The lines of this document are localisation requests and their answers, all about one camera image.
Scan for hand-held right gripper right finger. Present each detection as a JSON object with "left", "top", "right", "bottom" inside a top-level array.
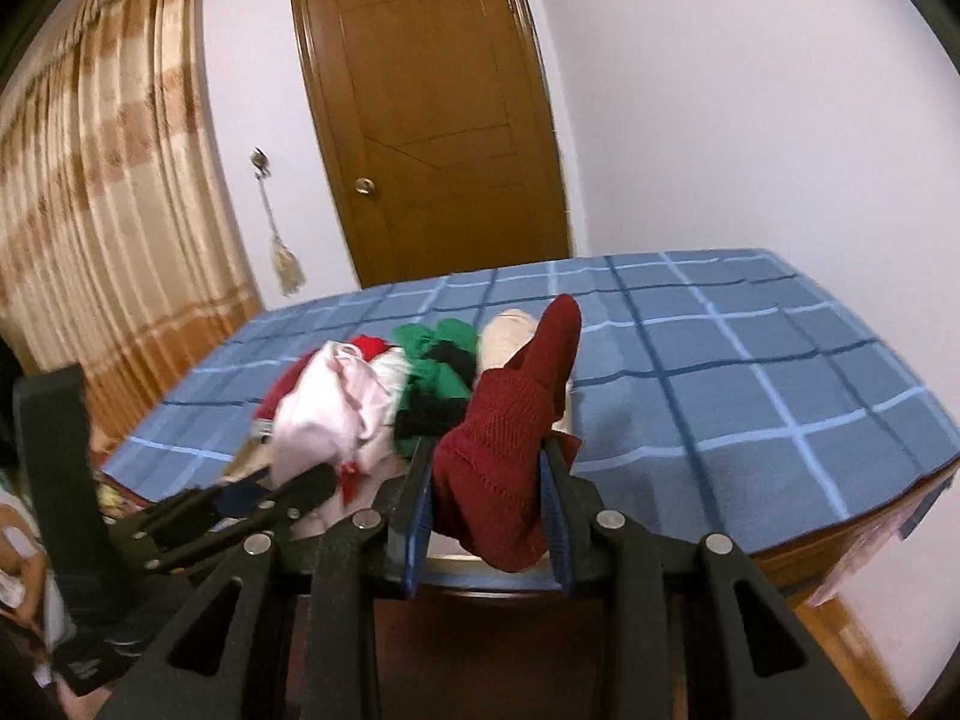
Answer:
[{"left": 538, "top": 435, "right": 871, "bottom": 720}]

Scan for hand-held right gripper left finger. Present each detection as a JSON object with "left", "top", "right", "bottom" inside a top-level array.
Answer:
[{"left": 97, "top": 435, "right": 440, "bottom": 720}]

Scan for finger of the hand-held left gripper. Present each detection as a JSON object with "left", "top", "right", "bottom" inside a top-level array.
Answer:
[
  {"left": 139, "top": 465, "right": 275, "bottom": 533},
  {"left": 146, "top": 461, "right": 338, "bottom": 575}
]

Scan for pale pink white underwear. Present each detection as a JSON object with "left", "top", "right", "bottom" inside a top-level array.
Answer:
[{"left": 270, "top": 341, "right": 395, "bottom": 522}]

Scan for dark red knitted sock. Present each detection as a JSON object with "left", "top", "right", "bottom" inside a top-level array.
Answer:
[{"left": 433, "top": 292, "right": 584, "bottom": 575}]

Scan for white tray with gold rim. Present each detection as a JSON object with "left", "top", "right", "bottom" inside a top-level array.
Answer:
[{"left": 221, "top": 382, "right": 586, "bottom": 586}]

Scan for green and black underwear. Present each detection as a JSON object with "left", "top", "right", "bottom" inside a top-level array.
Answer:
[{"left": 391, "top": 319, "right": 481, "bottom": 462}]

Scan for beige underwear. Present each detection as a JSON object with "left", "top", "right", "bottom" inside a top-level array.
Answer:
[{"left": 476, "top": 307, "right": 578, "bottom": 421}]

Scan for maroon grey rolled socks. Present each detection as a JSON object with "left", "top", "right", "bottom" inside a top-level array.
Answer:
[{"left": 253, "top": 358, "right": 317, "bottom": 436}]

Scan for blue plaid tablecloth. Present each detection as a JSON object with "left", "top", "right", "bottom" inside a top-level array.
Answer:
[{"left": 101, "top": 246, "right": 960, "bottom": 563}]

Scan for beige patterned curtain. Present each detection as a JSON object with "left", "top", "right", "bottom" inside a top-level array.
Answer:
[{"left": 0, "top": 0, "right": 263, "bottom": 421}]

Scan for pink striped cloth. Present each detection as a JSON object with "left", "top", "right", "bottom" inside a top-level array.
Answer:
[{"left": 810, "top": 480, "right": 960, "bottom": 608}]

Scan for brown wooden door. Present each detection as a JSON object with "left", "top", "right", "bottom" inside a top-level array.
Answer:
[{"left": 285, "top": 0, "right": 575, "bottom": 290}]

